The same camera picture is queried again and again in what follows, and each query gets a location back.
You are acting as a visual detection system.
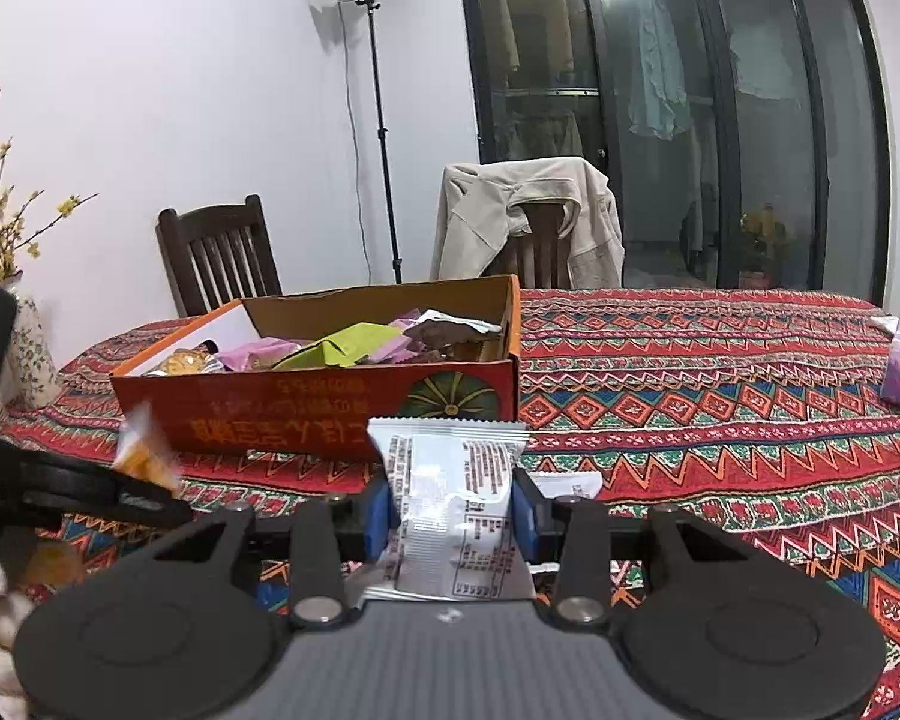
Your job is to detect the yellow flower branches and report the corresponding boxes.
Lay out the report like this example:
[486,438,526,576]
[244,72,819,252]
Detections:
[0,139,100,286]

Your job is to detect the light blue hanging garment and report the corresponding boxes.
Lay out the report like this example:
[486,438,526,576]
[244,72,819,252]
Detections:
[628,0,692,140]

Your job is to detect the orange biscuit packet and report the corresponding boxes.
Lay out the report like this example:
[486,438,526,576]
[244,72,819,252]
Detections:
[142,345,227,377]

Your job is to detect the white snack packet brown print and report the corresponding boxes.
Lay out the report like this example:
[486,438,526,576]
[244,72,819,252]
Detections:
[360,416,539,605]

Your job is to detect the brown and silver snack packet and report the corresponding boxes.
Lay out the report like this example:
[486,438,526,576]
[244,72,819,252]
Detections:
[405,309,505,350]

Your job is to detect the green snack packet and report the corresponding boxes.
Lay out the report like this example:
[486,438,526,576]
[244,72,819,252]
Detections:
[274,322,404,370]

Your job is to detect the floral ceramic vase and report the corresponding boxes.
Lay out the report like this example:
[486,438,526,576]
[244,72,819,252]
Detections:
[0,274,65,428]

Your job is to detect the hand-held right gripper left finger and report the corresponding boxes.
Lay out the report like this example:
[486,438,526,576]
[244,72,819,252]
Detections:
[150,474,402,629]

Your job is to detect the pink snack packet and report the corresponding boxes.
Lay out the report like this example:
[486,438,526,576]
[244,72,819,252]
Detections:
[360,319,421,367]
[217,337,306,373]

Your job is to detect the black power cable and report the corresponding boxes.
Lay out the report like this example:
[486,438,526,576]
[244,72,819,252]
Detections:
[341,45,374,286]

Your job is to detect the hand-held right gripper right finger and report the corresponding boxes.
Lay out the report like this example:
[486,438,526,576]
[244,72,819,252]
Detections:
[510,469,751,625]

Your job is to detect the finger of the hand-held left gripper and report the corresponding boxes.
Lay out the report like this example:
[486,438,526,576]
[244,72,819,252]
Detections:
[15,460,194,531]

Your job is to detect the orange snack packet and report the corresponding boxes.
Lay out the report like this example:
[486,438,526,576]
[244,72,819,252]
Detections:
[112,401,186,497]

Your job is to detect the red cardboard box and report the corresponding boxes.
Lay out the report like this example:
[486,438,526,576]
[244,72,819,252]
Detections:
[110,275,522,462]

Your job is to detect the black framed glass door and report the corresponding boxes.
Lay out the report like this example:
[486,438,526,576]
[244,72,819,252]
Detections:
[457,0,891,301]

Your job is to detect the dark wooden chair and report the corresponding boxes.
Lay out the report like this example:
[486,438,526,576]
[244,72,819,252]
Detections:
[156,195,283,317]
[502,202,580,290]

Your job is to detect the beige jacket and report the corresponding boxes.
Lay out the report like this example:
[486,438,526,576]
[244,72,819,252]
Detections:
[430,157,626,290]

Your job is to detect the potted yellow flowers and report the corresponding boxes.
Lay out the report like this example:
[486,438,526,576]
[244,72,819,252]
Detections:
[739,206,794,290]

